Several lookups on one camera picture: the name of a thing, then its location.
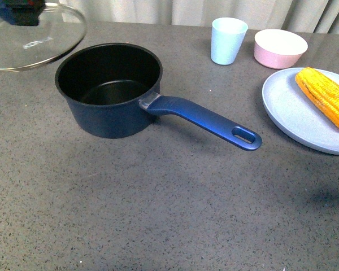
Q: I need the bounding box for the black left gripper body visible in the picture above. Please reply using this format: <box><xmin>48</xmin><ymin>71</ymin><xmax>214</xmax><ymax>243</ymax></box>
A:
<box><xmin>0</xmin><ymin>0</ymin><xmax>45</xmax><ymax>26</ymax></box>

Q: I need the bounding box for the glass lid blue knob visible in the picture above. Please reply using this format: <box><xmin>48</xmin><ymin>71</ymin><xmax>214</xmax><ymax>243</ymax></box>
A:
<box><xmin>0</xmin><ymin>1</ymin><xmax>87</xmax><ymax>72</ymax></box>

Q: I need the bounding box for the yellow corn cob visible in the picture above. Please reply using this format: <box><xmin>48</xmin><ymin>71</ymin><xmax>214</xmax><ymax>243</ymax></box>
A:
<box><xmin>295</xmin><ymin>67</ymin><xmax>339</xmax><ymax>129</ymax></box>

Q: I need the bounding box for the dark blue saucepan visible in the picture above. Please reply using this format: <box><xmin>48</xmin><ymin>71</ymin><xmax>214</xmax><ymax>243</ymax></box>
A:
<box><xmin>55</xmin><ymin>43</ymin><xmax>262</xmax><ymax>151</ymax></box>

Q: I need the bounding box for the light blue cup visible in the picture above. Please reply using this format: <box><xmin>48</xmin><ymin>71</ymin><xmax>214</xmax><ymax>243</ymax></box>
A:
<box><xmin>211</xmin><ymin>18</ymin><xmax>248</xmax><ymax>65</ymax></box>

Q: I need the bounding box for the pink bowl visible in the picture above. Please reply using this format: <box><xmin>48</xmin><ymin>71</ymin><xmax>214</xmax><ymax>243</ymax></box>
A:
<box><xmin>254</xmin><ymin>29</ymin><xmax>308</xmax><ymax>69</ymax></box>

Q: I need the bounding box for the grey blue round plate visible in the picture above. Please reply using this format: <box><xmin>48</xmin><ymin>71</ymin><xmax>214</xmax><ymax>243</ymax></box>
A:
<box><xmin>262</xmin><ymin>67</ymin><xmax>339</xmax><ymax>155</ymax></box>

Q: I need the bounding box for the white curtain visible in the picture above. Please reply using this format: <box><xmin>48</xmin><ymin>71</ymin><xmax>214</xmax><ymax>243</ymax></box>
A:
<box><xmin>62</xmin><ymin>0</ymin><xmax>339</xmax><ymax>34</ymax></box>

